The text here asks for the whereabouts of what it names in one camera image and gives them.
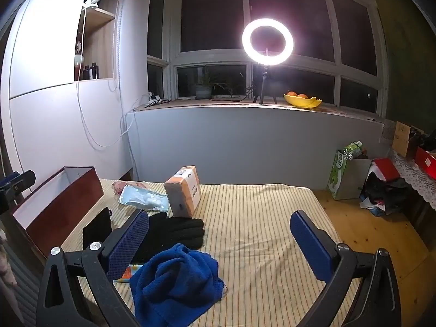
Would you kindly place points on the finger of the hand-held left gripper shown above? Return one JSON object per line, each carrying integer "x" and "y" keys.
{"x": 20, "y": 180}

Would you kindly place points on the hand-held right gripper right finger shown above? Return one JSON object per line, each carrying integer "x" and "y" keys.
{"x": 310, "y": 242}

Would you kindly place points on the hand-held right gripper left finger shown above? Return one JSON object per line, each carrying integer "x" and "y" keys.
{"x": 129, "y": 242}

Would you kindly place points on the black pouch Warrior Star label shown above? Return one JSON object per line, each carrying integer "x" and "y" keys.
{"x": 170, "y": 233}

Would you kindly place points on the dark red cardboard box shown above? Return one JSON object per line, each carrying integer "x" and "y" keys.
{"x": 64, "y": 207}

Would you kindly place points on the blue towel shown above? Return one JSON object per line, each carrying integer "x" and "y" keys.
{"x": 173, "y": 282}

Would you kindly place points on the orange tissue pack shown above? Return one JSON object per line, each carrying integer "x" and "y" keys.
{"x": 184, "y": 190}

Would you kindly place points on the person's left forearm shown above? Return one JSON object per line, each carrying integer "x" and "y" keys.
{"x": 6, "y": 259}

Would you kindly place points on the colourful printed packet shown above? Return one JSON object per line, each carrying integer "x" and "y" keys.
{"x": 127, "y": 274}

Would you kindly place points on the clear face mask packet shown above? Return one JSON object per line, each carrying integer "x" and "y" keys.
{"x": 143, "y": 197}

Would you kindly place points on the striped yellow cloth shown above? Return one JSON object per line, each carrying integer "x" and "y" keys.
{"x": 255, "y": 231}

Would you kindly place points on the pink packet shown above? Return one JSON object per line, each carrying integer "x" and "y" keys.
{"x": 117, "y": 187}

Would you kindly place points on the green printed cardboard box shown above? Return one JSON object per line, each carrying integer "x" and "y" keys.
{"x": 340, "y": 177}

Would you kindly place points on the pile of clothes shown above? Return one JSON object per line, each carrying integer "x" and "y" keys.
{"x": 385, "y": 190}

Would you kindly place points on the white lace cloth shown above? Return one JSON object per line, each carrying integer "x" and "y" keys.
{"x": 419, "y": 180}

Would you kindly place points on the dark bottle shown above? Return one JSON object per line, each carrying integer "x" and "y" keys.
{"x": 86, "y": 73}
{"x": 94, "y": 71}

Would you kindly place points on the brown cardboard box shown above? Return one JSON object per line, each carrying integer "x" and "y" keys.
{"x": 403, "y": 139}

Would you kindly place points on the yellow fruit bowl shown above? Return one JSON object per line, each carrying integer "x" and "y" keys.
{"x": 303, "y": 102}

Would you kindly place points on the power strip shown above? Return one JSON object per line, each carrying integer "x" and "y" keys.
{"x": 152, "y": 96}

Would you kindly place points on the black tripod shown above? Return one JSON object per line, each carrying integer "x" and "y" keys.
{"x": 262, "y": 85}

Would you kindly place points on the potted plant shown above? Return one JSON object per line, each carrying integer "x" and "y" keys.
{"x": 203, "y": 92}

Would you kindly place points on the window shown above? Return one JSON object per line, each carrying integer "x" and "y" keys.
{"x": 211, "y": 13}

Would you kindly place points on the wooden wall shelf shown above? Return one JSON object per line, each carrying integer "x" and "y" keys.
{"x": 100, "y": 41}

